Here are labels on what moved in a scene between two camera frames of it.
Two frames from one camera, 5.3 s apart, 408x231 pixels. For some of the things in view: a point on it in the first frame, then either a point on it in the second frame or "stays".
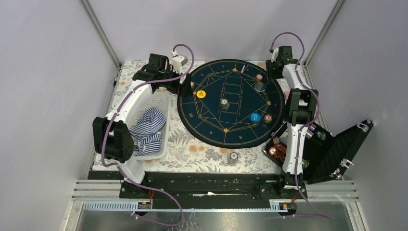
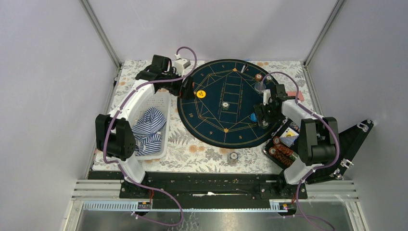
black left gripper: x=183 y=90 stays
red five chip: x=259 y=77 stays
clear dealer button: x=260 y=86 stays
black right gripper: x=269 y=63 -> x=261 y=109
